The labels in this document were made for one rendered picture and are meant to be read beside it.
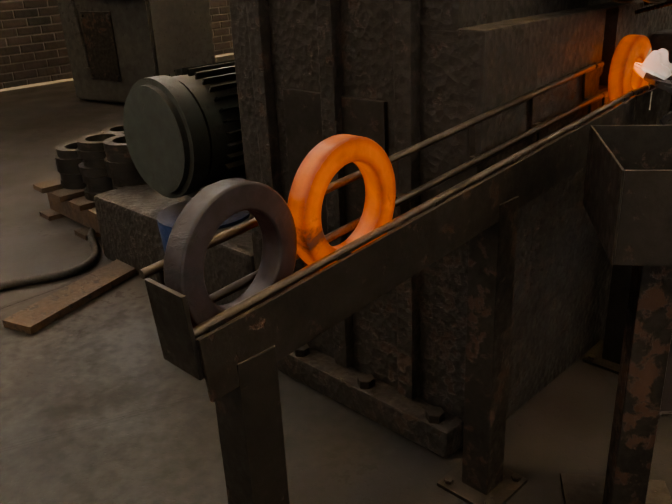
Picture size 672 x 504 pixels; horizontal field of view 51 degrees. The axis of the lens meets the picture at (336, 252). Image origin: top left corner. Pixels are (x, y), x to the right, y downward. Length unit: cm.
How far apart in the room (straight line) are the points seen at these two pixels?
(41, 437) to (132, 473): 28
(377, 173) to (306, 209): 14
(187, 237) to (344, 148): 25
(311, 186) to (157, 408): 105
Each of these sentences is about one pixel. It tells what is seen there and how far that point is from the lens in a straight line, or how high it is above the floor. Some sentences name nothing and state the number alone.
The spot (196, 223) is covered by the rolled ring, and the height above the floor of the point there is 74.
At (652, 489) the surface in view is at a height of 1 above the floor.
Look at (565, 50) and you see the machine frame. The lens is 153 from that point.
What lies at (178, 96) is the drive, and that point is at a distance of 220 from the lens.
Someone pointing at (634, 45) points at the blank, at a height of 80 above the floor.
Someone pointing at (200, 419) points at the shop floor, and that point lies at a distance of 176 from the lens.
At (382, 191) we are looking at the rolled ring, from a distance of 99.
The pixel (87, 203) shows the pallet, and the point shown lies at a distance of 295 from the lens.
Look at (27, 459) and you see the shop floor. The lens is 178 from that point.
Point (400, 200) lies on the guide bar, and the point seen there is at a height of 65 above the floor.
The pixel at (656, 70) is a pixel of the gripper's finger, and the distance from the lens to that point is 165.
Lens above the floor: 100
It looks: 23 degrees down
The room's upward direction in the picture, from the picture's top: 3 degrees counter-clockwise
